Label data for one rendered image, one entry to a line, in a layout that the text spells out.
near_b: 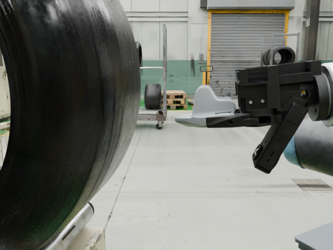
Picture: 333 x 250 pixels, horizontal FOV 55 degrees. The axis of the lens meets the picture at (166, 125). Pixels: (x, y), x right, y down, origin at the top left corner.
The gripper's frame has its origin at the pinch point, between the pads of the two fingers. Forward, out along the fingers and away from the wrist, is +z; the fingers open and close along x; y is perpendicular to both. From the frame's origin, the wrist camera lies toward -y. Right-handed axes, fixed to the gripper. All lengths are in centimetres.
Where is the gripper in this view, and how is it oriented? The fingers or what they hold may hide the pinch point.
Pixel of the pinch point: (184, 123)
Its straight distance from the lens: 49.3
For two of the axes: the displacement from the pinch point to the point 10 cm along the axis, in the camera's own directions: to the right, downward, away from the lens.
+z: -9.8, 0.9, 1.7
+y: -1.2, -9.8, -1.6
